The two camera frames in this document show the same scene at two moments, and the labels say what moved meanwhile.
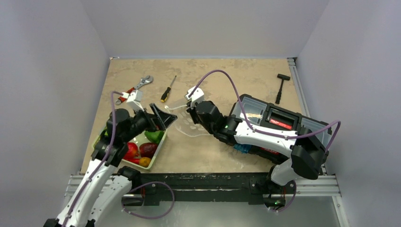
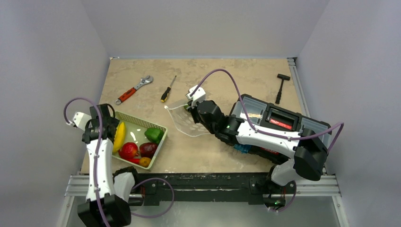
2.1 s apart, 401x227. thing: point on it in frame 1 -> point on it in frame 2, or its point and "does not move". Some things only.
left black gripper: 164,119 -> 114,122
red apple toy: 132,150 does not move
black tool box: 260,115 does not move
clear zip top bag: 184,123 does not move
